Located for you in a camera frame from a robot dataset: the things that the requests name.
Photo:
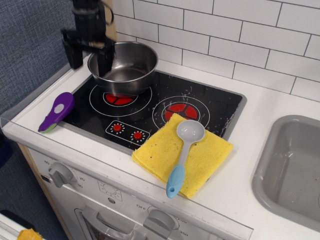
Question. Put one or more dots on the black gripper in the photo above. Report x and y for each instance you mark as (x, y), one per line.
(89, 28)

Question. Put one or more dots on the stainless steel pot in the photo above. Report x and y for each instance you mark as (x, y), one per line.
(132, 72)

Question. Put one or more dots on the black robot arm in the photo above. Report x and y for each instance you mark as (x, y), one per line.
(86, 7)

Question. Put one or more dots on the yellow cloth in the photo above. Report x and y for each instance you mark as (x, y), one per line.
(160, 154)

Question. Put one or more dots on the purple toy eggplant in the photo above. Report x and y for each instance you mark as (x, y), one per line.
(62, 106)

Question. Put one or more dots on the black toy stove top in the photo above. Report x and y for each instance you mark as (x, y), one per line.
(126, 123)

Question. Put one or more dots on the grey left oven knob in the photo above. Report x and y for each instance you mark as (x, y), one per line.
(60, 174)

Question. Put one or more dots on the grey oven knob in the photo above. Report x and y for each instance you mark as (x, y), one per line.
(159, 223)
(60, 174)

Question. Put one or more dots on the white toy oven front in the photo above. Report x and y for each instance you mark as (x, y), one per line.
(92, 209)

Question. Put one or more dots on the grey right oven knob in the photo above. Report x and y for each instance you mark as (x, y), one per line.
(159, 223)

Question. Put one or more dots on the yellow object at corner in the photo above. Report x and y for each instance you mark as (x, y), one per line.
(29, 234)

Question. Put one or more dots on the grey sink basin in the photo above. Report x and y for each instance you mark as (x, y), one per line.
(287, 179)

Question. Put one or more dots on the wooden side post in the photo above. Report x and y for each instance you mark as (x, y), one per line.
(111, 30)

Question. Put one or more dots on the grey ladle with blue handle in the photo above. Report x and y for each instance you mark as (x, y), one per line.
(190, 132)

